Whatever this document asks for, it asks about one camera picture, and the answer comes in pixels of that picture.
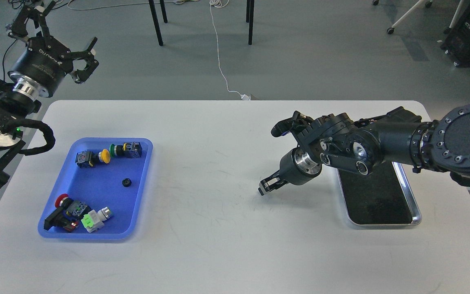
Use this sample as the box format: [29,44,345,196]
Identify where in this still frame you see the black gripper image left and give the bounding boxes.
[6,2,100,98]

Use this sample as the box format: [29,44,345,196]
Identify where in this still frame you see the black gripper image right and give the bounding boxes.
[259,148,322,194]

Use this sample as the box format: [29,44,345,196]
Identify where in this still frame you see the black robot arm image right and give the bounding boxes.
[259,104,470,195]

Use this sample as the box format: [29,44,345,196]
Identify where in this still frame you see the silver metal tray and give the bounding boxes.
[337,162,422,229]

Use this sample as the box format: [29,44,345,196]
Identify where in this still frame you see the blue plastic tray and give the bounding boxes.
[38,137,153,240]

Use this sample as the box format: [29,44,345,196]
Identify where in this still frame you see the black chair leg left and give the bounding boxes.
[149,0,168,47]

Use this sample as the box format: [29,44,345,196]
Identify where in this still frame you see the black chair leg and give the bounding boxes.
[246,0,255,45]
[149,0,168,47]

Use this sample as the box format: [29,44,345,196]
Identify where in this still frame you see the red emergency stop button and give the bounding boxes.
[43,194,92,233]

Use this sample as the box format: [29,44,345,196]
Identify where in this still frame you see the black chair leg right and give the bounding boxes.
[246,0,255,45]

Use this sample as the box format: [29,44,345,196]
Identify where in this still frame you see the white rolling stand base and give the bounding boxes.
[386,0,469,35]

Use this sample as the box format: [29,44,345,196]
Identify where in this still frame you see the yellow push button switch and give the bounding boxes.
[75,149,111,168]

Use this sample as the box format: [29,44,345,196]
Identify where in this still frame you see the green push button switch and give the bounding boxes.
[109,142,142,158]

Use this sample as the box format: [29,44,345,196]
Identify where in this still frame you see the white cable on floor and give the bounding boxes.
[210,0,252,101]

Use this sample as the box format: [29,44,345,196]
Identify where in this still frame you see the white green switch module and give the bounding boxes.
[81,207,113,233]

